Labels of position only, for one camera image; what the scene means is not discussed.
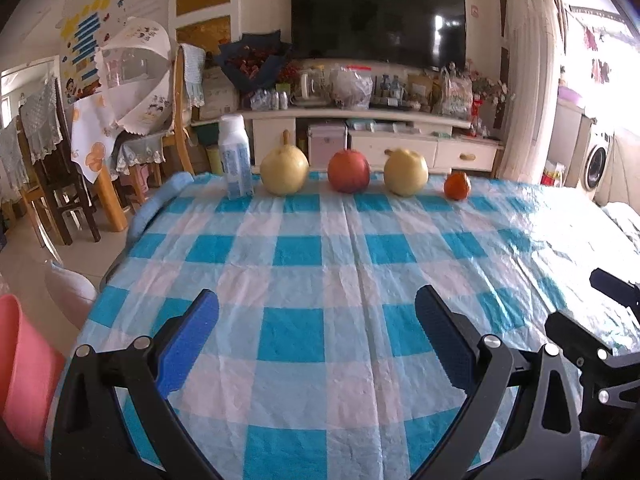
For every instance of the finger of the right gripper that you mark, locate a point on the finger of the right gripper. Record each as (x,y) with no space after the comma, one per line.
(624,293)

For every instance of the small yellow pear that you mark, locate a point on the small yellow pear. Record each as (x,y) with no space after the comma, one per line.
(405,172)

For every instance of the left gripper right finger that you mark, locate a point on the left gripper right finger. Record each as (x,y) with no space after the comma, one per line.
(541,439)

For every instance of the blue rolled towel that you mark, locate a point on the blue rolled towel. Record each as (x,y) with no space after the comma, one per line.
(164,195)

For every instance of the wooden dining table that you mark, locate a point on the wooden dining table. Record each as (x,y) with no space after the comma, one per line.
(93,134)

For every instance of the light wooden chair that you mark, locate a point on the light wooden chair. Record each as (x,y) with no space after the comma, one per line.
(187,93)

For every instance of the black flat television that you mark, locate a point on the black flat television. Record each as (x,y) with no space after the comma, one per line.
(416,33)

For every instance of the mesh food cover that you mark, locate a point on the mesh food cover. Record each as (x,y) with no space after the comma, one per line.
(135,75)

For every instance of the large yellow pear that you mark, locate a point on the large yellow pear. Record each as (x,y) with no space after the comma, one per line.
(284,170)

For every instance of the dark wooden chair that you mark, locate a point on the dark wooden chair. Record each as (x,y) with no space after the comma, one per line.
(56,185)

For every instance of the washing machine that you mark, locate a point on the washing machine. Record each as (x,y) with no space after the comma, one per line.
(596,160)

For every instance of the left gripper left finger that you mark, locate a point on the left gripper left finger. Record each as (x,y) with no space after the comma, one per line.
(90,438)

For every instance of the green waste bin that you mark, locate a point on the green waste bin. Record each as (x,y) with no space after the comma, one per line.
(214,159)

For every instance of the blue checkered tablecloth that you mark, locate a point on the blue checkered tablecloth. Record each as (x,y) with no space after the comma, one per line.
(318,367)

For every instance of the orange tangerine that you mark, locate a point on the orange tangerine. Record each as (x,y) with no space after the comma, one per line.
(457,186)

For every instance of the white plastic bottle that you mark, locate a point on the white plastic bottle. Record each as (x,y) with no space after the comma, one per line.
(234,149)

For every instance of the dark flower bouquet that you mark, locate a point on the dark flower bouquet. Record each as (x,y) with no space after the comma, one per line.
(254,62)

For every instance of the white stool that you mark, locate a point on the white stool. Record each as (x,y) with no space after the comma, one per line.
(72,293)

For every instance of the white curtain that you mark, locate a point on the white curtain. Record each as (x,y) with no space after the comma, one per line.
(533,39)

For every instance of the white tv cabinet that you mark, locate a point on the white tv cabinet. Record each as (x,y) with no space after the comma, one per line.
(374,132)

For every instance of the red apple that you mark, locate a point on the red apple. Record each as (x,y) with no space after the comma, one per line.
(349,172)

